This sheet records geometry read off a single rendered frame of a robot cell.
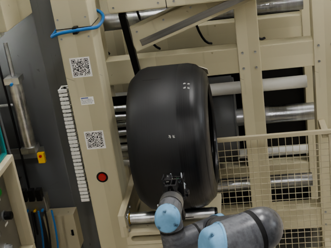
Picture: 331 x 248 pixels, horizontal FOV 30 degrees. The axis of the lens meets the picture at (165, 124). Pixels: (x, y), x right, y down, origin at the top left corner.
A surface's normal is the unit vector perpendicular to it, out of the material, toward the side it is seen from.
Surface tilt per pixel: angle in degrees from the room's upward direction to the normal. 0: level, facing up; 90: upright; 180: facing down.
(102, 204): 90
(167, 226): 83
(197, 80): 45
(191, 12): 90
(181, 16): 90
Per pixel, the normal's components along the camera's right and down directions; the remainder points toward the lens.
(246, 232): 0.24, -0.42
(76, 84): -0.10, 0.39
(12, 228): 0.99, -0.08
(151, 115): -0.16, -0.30
